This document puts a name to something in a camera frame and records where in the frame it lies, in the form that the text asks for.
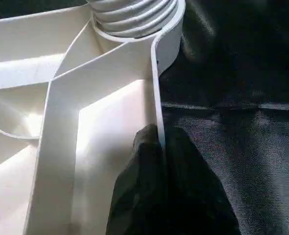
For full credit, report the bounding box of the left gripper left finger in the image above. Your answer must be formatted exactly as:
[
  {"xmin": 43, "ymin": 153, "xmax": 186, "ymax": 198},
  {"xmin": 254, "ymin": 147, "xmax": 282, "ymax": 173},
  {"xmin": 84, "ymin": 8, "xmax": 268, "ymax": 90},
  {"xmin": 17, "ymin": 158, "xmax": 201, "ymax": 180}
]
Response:
[{"xmin": 107, "ymin": 124, "xmax": 165, "ymax": 235}]

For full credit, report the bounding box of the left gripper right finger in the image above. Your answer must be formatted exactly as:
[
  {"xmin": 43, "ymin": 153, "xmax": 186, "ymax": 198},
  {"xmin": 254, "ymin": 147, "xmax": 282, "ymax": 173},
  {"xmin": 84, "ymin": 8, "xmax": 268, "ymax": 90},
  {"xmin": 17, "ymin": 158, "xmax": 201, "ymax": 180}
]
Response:
[{"xmin": 164, "ymin": 127, "xmax": 242, "ymax": 235}]

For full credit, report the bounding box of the white plastic table top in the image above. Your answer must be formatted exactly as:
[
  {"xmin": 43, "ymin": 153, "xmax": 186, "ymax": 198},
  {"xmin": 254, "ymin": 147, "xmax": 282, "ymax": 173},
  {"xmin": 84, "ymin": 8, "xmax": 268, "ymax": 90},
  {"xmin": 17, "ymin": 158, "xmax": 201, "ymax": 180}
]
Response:
[{"xmin": 0, "ymin": 0, "xmax": 187, "ymax": 235}]

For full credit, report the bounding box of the white plastic table leg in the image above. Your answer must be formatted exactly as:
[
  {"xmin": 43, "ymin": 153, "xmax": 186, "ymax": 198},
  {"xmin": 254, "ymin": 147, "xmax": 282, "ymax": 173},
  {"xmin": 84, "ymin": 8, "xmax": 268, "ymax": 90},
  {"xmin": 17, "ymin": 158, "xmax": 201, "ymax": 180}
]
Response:
[{"xmin": 88, "ymin": 0, "xmax": 179, "ymax": 39}]

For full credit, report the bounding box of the black work mat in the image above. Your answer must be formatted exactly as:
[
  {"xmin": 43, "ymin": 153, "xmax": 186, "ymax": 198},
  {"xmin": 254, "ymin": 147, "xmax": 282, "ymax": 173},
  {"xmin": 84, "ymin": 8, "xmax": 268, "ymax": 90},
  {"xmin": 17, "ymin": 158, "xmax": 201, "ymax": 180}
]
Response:
[{"xmin": 156, "ymin": 0, "xmax": 289, "ymax": 235}]

